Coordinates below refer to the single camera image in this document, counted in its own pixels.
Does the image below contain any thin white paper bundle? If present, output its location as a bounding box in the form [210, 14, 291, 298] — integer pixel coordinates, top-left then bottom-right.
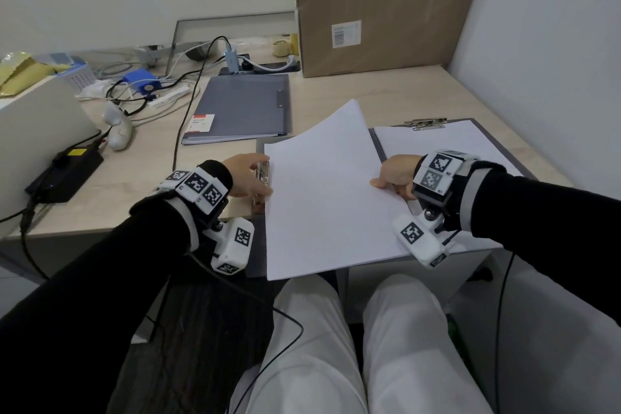
[372, 119, 526, 254]

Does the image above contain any person's leg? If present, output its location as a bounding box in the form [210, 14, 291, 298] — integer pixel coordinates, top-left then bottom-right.
[230, 276, 369, 414]
[361, 274, 494, 414]

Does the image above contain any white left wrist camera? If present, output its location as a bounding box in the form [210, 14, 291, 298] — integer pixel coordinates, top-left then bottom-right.
[208, 217, 256, 276]

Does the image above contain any left wrist marker band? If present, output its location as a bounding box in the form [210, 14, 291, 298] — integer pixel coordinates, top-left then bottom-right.
[154, 165, 233, 215]

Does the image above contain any framed glass panel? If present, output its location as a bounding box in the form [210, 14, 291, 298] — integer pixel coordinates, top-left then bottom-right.
[164, 10, 298, 79]

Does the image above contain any blue electronic device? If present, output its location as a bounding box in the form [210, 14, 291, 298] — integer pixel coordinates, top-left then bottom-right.
[121, 69, 164, 98]

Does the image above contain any white desk gadget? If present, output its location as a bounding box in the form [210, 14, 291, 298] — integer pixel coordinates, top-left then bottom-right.
[136, 45, 168, 66]

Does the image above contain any light grey folder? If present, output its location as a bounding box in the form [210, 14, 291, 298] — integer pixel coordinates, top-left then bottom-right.
[180, 72, 293, 147]

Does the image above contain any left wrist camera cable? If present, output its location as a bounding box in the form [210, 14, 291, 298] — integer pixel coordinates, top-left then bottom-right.
[186, 251, 305, 414]

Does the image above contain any yellow padded envelope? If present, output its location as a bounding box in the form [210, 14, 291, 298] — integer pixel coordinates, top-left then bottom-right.
[0, 52, 57, 97]

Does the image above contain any person's left forearm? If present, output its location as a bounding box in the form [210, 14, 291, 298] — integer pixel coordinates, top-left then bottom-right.
[0, 160, 235, 414]

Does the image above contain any large flat cardboard package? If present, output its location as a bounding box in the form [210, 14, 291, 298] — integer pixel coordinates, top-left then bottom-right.
[292, 0, 494, 79]

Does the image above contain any person's right hand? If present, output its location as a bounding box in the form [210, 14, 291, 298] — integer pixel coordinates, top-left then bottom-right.
[369, 154, 423, 201]

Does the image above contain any person's right leg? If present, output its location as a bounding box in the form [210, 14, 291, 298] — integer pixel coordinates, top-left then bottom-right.
[361, 274, 494, 414]

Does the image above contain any right wrist marker band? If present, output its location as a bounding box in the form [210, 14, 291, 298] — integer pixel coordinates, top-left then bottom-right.
[411, 150, 481, 201]

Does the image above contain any dark grey folder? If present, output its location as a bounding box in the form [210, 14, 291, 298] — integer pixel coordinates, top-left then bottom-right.
[245, 116, 537, 281]

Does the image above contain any long black cable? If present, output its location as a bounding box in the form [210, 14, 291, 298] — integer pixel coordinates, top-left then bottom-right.
[172, 36, 232, 172]

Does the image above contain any white crumpled tissue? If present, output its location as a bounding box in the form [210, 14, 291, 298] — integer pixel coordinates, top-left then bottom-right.
[76, 80, 115, 102]

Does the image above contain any person's left leg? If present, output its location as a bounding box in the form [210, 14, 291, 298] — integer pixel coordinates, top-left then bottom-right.
[230, 276, 369, 414]

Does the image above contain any person's left hand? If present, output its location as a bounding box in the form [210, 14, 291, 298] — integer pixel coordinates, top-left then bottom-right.
[223, 153, 274, 201]

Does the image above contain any person's right forearm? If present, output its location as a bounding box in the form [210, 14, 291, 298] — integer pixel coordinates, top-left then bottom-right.
[465, 161, 621, 327]

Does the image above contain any stack of white papers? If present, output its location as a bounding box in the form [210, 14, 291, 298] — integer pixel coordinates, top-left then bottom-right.
[263, 99, 414, 282]

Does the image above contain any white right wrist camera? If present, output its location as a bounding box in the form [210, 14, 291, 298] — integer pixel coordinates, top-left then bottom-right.
[391, 212, 462, 269]

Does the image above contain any white power strip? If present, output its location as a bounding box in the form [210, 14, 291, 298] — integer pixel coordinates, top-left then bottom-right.
[145, 84, 191, 109]

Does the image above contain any black power adapter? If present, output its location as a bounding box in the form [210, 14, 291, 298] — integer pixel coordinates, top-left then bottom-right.
[24, 146, 105, 204]

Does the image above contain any black power cord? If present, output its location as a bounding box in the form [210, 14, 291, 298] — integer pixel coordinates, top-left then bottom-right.
[0, 202, 49, 281]

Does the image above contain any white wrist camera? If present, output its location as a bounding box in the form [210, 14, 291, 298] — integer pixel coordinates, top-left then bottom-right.
[391, 212, 462, 269]
[208, 217, 256, 276]

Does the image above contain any black phone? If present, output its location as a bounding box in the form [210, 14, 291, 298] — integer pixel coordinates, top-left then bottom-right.
[218, 61, 301, 76]

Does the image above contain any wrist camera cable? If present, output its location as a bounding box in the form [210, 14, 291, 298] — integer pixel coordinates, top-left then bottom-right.
[186, 251, 305, 414]
[494, 253, 516, 414]

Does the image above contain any large white box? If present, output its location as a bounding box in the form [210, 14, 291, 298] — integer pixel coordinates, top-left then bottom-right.
[0, 74, 102, 235]

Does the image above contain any wrist marker band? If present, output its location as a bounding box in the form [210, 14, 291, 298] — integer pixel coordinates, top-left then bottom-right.
[154, 165, 233, 215]
[411, 150, 481, 201]

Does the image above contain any white desk calendar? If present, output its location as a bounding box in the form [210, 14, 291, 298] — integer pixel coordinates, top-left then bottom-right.
[56, 57, 98, 93]

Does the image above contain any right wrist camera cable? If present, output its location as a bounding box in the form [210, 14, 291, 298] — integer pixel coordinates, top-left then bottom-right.
[494, 253, 516, 414]

